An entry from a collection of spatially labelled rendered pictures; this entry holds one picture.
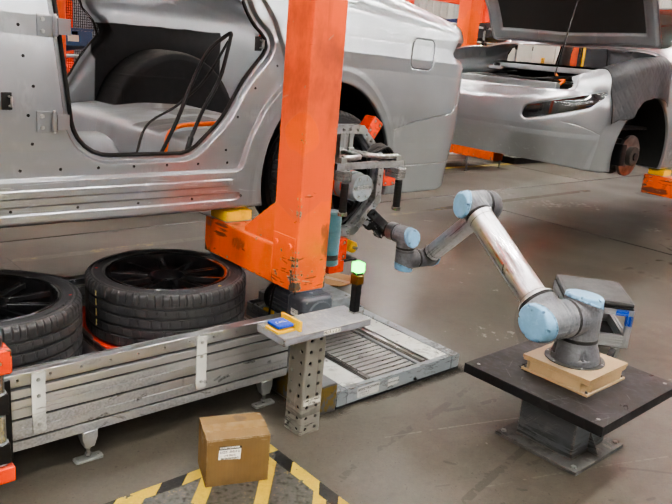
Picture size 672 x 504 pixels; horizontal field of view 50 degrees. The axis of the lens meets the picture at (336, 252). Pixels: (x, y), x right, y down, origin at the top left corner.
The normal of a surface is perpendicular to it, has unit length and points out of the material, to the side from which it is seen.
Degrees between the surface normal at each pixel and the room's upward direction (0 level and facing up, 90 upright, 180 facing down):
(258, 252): 90
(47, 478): 0
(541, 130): 91
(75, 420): 90
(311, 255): 90
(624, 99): 79
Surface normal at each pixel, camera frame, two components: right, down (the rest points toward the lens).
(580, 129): -0.06, 0.26
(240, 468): 0.33, 0.29
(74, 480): 0.08, -0.96
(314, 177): 0.65, 0.26
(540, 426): -0.75, 0.12
